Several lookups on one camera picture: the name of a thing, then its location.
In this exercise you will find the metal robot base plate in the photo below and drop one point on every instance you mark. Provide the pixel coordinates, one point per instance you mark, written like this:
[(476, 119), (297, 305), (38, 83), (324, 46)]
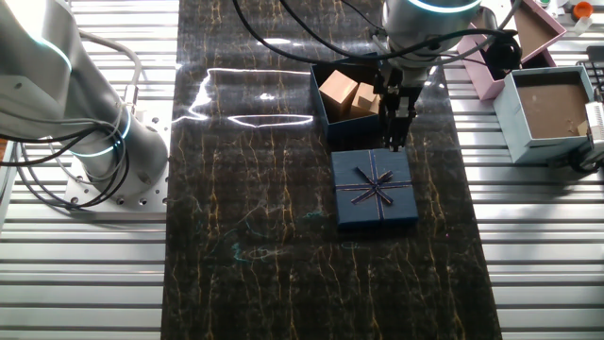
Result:
[(158, 141)]

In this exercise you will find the pink gift box base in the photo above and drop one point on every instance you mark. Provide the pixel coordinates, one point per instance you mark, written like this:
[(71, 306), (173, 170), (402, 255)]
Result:
[(472, 75)]

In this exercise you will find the dark blue ribboned box lid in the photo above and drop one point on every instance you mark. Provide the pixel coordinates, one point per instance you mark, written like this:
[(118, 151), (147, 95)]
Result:
[(396, 208)]

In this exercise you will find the orange capped bottle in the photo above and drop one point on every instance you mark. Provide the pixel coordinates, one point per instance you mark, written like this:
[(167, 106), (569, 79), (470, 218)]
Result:
[(583, 9)]

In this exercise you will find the dark blue open gift box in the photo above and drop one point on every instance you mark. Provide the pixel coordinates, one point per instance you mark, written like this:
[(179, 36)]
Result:
[(349, 130)]

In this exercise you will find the light blue open box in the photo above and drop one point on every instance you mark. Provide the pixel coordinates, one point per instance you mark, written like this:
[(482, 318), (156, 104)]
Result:
[(514, 132)]

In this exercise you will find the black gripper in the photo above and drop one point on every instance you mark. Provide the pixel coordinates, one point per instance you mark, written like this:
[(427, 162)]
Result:
[(391, 90)]

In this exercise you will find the large wooden block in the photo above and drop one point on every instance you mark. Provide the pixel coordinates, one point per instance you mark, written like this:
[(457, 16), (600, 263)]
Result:
[(337, 90), (362, 99)]

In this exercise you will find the black gold marble mat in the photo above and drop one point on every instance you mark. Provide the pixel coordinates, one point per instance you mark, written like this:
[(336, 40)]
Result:
[(259, 212)]

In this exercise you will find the tiny wooden piece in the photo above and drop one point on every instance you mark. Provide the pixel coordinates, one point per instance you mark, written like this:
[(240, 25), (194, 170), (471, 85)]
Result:
[(582, 128)]

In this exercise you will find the black keyboard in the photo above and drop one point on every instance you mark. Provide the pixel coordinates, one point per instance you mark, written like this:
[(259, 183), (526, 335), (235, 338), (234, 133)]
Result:
[(595, 71)]

